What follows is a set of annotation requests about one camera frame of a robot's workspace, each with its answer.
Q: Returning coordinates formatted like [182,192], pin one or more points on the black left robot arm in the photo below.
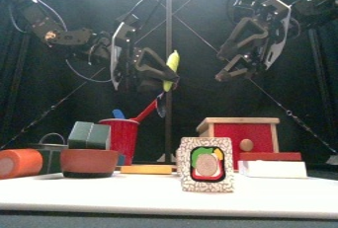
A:
[66,37]

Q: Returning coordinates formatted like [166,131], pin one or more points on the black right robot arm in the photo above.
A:
[314,6]

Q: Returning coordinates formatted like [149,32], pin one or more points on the terracotta brown bowl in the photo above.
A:
[88,163]

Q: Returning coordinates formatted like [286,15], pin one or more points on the red plastic utensil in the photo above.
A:
[147,111]

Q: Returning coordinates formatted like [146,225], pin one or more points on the blue plastic utensil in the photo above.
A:
[119,114]

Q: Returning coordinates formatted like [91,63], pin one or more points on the red plastic cup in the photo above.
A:
[124,139]

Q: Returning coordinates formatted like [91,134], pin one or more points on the wooden box with red front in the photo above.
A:
[246,133]

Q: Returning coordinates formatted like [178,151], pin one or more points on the dark green box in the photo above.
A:
[90,136]

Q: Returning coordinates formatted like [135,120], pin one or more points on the flat yellow wooden block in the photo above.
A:
[146,169]

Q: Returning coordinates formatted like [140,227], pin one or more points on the toy sushi roll block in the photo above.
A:
[206,164]

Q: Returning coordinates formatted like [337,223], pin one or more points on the flat red block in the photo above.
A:
[270,156]

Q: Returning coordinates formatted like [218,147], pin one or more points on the white block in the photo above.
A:
[273,168]

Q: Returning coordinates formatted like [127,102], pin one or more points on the green basket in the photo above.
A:
[51,161]

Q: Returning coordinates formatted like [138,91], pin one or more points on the orange toy cylinder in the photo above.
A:
[19,163]

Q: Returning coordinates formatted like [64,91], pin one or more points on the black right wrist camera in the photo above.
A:
[241,5]

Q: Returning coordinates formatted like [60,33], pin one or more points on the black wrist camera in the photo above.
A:
[241,5]
[128,19]

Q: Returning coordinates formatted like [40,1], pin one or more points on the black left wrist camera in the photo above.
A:
[128,19]

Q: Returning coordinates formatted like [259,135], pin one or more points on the vertical metal frame pole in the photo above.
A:
[169,24]

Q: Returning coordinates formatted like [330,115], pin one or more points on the diagonal frame brace rod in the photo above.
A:
[52,108]
[290,113]

